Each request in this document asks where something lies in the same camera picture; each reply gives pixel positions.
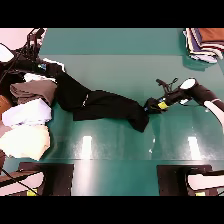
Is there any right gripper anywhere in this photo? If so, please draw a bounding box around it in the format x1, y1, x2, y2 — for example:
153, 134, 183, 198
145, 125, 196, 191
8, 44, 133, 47
143, 97, 171, 115

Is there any black T-shirt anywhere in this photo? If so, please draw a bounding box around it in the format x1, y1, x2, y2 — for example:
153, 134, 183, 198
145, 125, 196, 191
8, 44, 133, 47
45, 62, 151, 134

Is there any black mounting plate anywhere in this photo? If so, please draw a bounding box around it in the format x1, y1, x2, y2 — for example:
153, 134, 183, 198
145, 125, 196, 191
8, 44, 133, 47
156, 164, 214, 197
17, 162, 75, 197

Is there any folded striped garment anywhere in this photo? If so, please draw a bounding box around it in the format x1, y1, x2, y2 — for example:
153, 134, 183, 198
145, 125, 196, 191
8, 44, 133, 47
199, 40, 224, 60

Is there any folded rust-brown garment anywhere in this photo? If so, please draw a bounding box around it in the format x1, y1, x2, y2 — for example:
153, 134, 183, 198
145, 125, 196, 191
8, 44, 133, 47
198, 27, 224, 44

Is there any grey-brown garment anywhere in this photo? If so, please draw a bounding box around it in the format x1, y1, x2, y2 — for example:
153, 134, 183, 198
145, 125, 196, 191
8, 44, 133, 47
9, 79, 59, 107

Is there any cream garment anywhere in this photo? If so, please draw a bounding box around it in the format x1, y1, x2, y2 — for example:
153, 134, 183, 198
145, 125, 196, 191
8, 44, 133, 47
0, 124, 52, 161

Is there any black garment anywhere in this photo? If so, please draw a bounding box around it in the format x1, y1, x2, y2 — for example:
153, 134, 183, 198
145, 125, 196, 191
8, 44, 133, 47
0, 63, 28, 98

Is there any orange-brown garment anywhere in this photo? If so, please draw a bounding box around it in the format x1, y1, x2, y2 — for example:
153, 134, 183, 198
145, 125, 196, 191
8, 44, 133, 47
0, 94, 13, 116

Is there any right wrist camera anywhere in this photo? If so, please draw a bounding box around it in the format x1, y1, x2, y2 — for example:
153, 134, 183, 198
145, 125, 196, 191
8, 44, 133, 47
155, 77, 180, 95

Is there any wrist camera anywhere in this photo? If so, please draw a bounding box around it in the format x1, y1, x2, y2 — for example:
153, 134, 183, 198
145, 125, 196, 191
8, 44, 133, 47
26, 27, 47, 48
155, 77, 180, 95

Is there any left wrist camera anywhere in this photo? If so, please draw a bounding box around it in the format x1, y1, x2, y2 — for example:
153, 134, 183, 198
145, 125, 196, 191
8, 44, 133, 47
26, 27, 47, 48

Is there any black cable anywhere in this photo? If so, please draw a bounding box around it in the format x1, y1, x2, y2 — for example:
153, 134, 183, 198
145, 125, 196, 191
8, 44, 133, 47
0, 168, 40, 197

